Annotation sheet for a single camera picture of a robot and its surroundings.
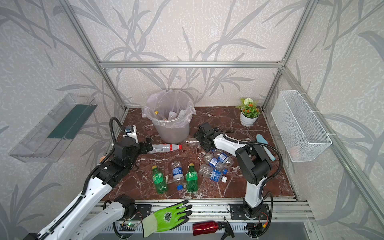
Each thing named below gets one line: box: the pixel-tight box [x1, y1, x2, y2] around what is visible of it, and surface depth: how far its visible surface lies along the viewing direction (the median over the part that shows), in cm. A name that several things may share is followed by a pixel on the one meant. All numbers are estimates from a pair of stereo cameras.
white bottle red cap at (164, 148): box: [149, 144, 183, 153], surface depth 96 cm
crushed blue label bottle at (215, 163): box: [203, 152, 228, 174], surface depth 88 cm
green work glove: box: [141, 199, 193, 238], surface depth 72 cm
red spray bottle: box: [192, 218, 235, 240], surface depth 69 cm
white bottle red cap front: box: [167, 111, 177, 121], surface depth 104 cm
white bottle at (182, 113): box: [177, 109, 186, 118], surface depth 98 cm
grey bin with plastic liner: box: [141, 89, 197, 144], surface depth 93 cm
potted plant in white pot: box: [235, 97, 261, 127], surface depth 104 cm
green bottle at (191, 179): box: [185, 163, 199, 193], surface depth 84 cm
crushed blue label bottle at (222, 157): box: [211, 148, 234, 166], surface depth 90 cm
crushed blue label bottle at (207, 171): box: [198, 163, 228, 183], surface depth 82 cm
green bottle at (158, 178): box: [152, 165, 168, 194], surface depth 81 cm
